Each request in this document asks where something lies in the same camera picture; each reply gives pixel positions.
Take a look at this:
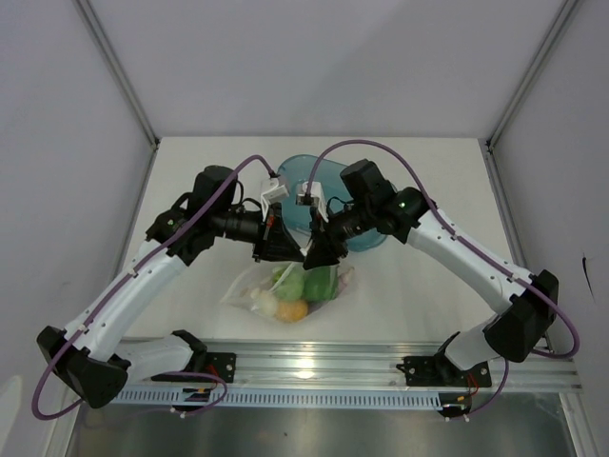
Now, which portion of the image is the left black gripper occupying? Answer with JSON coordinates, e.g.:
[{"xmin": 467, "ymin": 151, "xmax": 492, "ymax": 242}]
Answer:
[{"xmin": 212, "ymin": 201, "xmax": 305, "ymax": 263}]

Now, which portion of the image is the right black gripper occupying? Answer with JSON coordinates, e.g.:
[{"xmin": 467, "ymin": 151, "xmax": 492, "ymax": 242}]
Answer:
[{"xmin": 304, "ymin": 200, "xmax": 374, "ymax": 271}]

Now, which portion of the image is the purple eggplant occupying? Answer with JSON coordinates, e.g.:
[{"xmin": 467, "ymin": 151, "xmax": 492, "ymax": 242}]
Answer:
[{"xmin": 337, "ymin": 267, "xmax": 355, "ymax": 295}]

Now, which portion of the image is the green bell pepper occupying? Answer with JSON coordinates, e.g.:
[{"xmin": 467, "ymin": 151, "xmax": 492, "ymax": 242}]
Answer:
[{"xmin": 303, "ymin": 266, "xmax": 339, "ymax": 303}]

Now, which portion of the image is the green custard apple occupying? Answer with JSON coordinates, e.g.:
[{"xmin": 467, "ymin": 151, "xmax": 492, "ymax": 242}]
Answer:
[{"xmin": 271, "ymin": 264, "xmax": 305, "ymax": 301}]

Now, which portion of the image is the clear zip top bag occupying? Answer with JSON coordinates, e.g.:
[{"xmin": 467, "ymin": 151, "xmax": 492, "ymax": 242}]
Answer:
[{"xmin": 221, "ymin": 262, "xmax": 355, "ymax": 324}]

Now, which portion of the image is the white egg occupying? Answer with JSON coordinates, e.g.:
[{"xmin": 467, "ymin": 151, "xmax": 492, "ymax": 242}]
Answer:
[{"xmin": 250, "ymin": 288, "xmax": 279, "ymax": 318}]

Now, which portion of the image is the orange mango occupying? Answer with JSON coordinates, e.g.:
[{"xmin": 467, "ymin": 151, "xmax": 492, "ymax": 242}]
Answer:
[{"xmin": 275, "ymin": 300, "xmax": 308, "ymax": 323}]

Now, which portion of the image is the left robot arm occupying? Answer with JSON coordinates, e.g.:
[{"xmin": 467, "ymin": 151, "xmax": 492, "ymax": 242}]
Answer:
[{"xmin": 36, "ymin": 166, "xmax": 304, "ymax": 408}]

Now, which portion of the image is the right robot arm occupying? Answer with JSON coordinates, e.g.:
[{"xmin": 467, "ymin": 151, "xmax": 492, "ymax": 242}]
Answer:
[{"xmin": 296, "ymin": 159, "xmax": 559, "ymax": 385}]

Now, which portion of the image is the teal plastic bin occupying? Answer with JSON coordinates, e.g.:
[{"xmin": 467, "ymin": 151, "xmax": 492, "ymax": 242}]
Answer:
[{"xmin": 278, "ymin": 154, "xmax": 386, "ymax": 252}]

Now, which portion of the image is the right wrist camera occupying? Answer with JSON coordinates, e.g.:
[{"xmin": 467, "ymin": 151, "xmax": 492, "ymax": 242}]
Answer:
[{"xmin": 295, "ymin": 181, "xmax": 329, "ymax": 223}]

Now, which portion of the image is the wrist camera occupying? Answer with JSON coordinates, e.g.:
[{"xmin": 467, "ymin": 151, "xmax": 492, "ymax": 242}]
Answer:
[
  {"xmin": 260, "ymin": 175, "xmax": 289, "ymax": 218},
  {"xmin": 295, "ymin": 181, "xmax": 329, "ymax": 223}
]

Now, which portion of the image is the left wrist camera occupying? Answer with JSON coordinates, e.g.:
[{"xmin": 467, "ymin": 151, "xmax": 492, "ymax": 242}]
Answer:
[{"xmin": 260, "ymin": 175, "xmax": 289, "ymax": 218}]

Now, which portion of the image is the aluminium mounting rail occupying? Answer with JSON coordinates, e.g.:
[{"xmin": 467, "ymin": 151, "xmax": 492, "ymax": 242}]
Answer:
[{"xmin": 206, "ymin": 340, "xmax": 582, "ymax": 393}]

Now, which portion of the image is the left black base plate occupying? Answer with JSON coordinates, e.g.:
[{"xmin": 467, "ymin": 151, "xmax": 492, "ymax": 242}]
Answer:
[{"xmin": 151, "ymin": 352, "xmax": 237, "ymax": 384}]

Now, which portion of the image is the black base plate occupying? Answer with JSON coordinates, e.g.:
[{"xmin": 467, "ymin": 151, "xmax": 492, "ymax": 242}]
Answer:
[
  {"xmin": 396, "ymin": 355, "xmax": 492, "ymax": 387},
  {"xmin": 151, "ymin": 352, "xmax": 237, "ymax": 384}
]

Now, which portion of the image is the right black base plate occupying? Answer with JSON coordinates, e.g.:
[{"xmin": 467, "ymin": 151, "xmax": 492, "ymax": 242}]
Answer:
[{"xmin": 396, "ymin": 355, "xmax": 492, "ymax": 387}]

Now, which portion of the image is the white slotted cable duct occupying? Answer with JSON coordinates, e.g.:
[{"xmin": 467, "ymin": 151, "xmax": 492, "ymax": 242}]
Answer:
[{"xmin": 111, "ymin": 386, "xmax": 466, "ymax": 411}]

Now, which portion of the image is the left aluminium frame post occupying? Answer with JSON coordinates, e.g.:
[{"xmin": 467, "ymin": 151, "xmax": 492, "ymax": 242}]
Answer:
[{"xmin": 71, "ymin": 0, "xmax": 160, "ymax": 150}]

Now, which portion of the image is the aluminium frame post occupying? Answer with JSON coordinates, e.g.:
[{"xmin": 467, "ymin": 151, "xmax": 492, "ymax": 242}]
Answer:
[
  {"xmin": 485, "ymin": 0, "xmax": 584, "ymax": 153},
  {"xmin": 71, "ymin": 0, "xmax": 160, "ymax": 150}
]

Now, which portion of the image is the right aluminium frame post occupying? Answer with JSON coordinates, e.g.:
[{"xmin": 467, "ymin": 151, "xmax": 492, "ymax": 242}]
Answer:
[{"xmin": 485, "ymin": 0, "xmax": 584, "ymax": 153}]

